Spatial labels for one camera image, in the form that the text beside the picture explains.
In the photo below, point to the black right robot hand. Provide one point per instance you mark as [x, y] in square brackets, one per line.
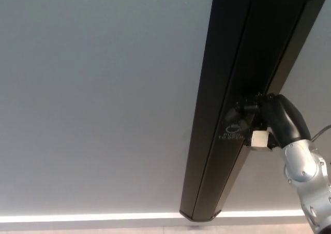
[287, 120]

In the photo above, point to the black push-to-open door bar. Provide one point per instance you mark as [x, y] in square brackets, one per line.
[227, 63]

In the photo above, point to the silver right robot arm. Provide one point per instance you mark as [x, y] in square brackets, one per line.
[305, 164]

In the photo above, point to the white LED light strip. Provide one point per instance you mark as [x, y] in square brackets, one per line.
[103, 216]

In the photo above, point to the white baseboard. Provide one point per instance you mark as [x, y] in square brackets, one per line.
[103, 222]

